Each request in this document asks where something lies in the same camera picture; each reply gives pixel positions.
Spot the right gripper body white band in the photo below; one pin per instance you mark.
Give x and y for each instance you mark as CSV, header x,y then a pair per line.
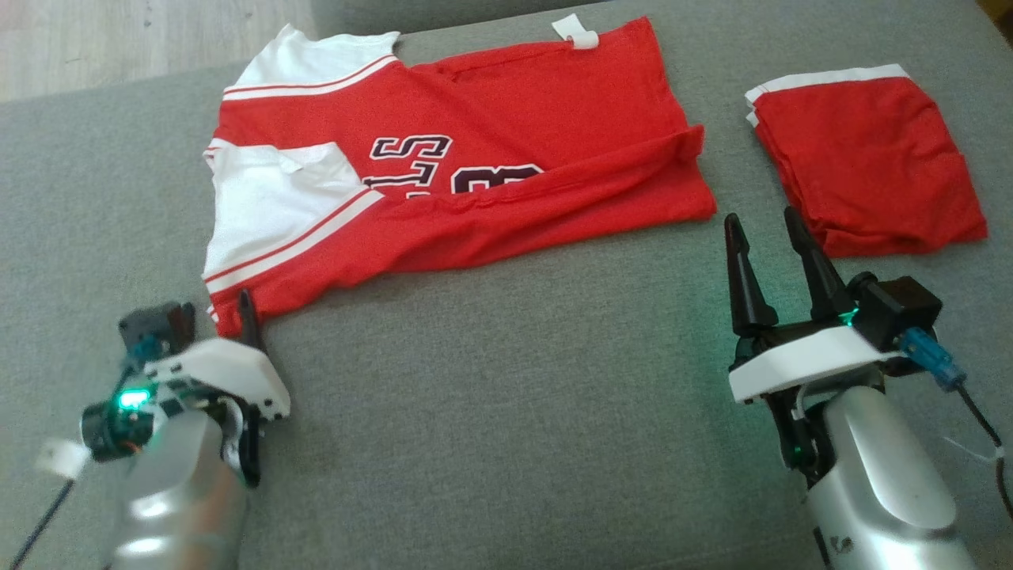
x,y
807,360

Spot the grey sofa cushion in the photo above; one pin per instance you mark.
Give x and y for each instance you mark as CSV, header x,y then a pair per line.
x,y
443,12

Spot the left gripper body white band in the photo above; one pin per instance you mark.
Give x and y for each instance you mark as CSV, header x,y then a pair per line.
x,y
225,368

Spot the grey sofa seat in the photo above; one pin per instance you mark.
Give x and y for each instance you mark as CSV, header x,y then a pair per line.
x,y
514,412

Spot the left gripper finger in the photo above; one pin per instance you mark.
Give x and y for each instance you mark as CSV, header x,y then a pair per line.
x,y
249,321

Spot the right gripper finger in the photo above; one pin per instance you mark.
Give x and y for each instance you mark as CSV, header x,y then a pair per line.
x,y
745,285
815,269

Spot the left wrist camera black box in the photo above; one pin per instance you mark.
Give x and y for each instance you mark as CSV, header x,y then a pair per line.
x,y
158,324

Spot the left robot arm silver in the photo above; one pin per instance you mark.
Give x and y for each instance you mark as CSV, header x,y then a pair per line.
x,y
178,491

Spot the red shorts with white waistband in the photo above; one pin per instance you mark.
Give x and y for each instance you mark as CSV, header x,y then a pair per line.
x,y
863,158

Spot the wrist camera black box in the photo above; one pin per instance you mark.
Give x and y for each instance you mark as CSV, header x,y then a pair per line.
x,y
898,305
158,324

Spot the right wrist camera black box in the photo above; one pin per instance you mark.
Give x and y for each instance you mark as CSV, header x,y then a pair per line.
x,y
898,305

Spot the yellow furniture piece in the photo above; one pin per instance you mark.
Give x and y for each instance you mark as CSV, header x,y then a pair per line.
x,y
999,9

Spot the red jersey with white sleeves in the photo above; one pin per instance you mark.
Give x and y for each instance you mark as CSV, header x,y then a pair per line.
x,y
491,142

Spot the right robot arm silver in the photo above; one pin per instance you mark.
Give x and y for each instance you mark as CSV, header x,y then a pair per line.
x,y
878,483

